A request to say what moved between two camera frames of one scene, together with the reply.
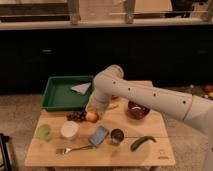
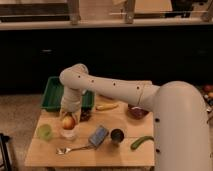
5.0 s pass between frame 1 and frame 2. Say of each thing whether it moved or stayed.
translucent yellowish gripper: moved
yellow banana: stayed
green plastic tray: stayed
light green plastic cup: stayed
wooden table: stayed
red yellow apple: moved
